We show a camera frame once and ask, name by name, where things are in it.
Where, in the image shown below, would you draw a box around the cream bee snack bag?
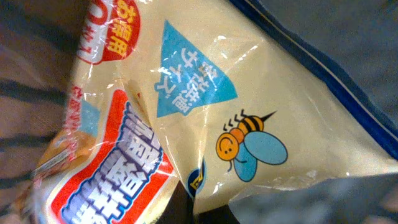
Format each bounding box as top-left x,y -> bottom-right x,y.
34,1 -> 397,223

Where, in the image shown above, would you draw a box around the grey plastic mesh basket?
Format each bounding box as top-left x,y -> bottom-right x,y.
1,0 -> 90,223

